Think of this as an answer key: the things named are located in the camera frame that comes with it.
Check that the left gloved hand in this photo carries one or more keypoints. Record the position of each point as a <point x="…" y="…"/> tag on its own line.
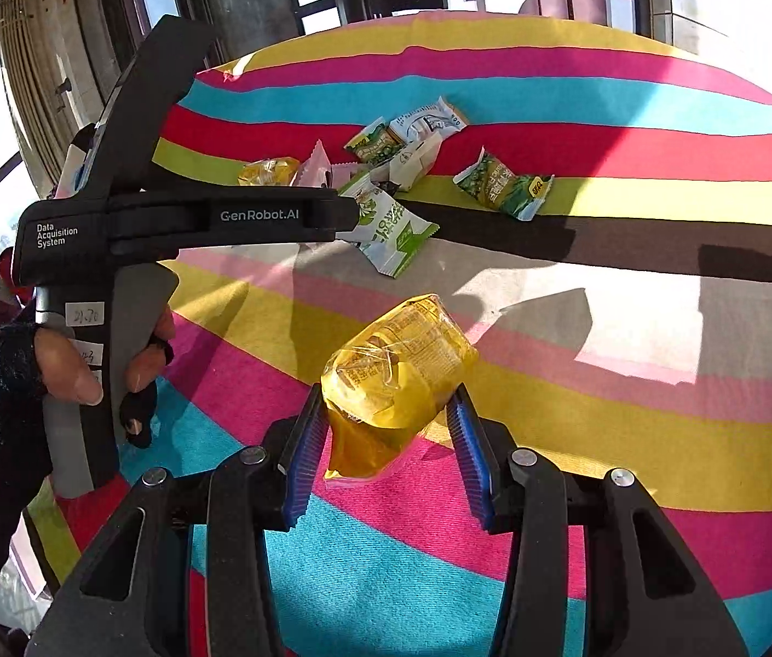
<point x="35" y="363"/>

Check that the green pea snack bag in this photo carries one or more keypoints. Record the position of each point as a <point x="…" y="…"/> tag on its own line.
<point x="496" y="187"/>
<point x="375" y="144"/>

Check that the white red-logo pastry pack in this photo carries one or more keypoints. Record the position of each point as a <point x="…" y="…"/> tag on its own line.
<point x="414" y="161"/>

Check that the white orange snack bag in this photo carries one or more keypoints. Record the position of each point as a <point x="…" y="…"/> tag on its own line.
<point x="440" y="118"/>

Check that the white green lemon snack bag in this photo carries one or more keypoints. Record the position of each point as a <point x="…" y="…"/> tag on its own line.
<point x="387" y="233"/>

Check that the beige curtain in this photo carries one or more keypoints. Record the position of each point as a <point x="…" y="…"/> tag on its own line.
<point x="36" y="84"/>

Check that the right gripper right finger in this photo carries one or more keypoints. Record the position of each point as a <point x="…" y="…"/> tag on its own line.
<point x="646" y="593"/>

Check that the striped colourful tablecloth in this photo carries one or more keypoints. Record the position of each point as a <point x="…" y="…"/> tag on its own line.
<point x="628" y="324"/>

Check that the yellow cake pack front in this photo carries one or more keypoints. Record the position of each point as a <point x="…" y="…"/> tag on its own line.
<point x="389" y="382"/>

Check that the yellow cake pack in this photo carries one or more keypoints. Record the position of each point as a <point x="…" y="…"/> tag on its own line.
<point x="389" y="382"/>
<point x="276" y="172"/>

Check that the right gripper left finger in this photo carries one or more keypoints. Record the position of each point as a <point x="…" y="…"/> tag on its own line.
<point x="128" y="593"/>

